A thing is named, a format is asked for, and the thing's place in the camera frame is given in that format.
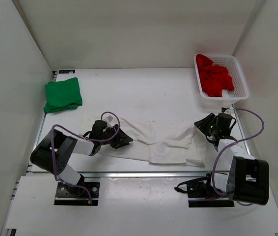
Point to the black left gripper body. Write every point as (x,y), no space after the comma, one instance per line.
(109,132)

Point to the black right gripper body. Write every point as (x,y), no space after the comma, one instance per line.
(216,132)

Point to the white t-shirt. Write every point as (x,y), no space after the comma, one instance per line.
(161,142)

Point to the green t-shirt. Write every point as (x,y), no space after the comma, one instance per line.
(62,95)

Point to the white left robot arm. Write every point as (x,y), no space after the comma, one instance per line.
(54,151)

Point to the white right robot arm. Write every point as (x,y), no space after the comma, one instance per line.
(235,174)

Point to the white plastic laundry basket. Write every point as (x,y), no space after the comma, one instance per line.
(228,97)

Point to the red t-shirt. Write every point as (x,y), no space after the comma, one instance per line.
(213,78)

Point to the dark table label sticker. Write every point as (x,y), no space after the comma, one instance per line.
(66,71)

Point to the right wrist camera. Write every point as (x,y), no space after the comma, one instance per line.
(228,110)

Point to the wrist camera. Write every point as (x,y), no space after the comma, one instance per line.
(110,119)
(228,110)

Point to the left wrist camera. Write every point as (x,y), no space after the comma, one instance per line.
(110,119)

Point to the aluminium rail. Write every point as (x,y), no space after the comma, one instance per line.
(142,174)

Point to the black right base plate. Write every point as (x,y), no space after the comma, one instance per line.
(201,194)

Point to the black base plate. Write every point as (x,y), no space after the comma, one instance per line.
(69,196)
(201,194)

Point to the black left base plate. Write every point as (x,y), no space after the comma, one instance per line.
(69,196)

